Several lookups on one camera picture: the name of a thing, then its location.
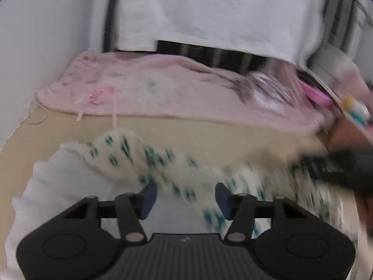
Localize white cloth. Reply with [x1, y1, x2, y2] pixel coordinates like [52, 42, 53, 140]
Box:
[5, 149, 210, 280]

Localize patterned tissue packets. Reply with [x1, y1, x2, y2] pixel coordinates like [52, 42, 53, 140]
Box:
[243, 71, 298, 114]

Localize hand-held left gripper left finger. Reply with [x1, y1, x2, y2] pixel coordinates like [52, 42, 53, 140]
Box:
[62, 182, 158, 243]

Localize pink blanket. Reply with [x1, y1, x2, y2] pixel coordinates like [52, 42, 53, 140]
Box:
[36, 51, 328, 136]

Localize cream garment with teal print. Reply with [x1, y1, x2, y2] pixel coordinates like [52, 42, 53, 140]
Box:
[60, 128, 362, 240]

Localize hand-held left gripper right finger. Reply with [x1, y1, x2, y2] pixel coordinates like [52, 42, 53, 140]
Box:
[215, 182, 311, 243]

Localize metal bed frame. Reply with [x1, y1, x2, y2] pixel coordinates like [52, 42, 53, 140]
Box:
[102, 0, 373, 73]

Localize pink box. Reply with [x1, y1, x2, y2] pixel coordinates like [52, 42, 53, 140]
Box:
[301, 82, 334, 107]

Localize brown box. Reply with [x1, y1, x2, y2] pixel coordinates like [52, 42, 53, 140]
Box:
[322, 114, 373, 154]

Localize yellow and teal toy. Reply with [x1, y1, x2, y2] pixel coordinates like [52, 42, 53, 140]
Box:
[339, 96, 370, 127]

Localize white hanging sheet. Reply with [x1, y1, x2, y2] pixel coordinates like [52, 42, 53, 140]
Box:
[115, 0, 334, 66]

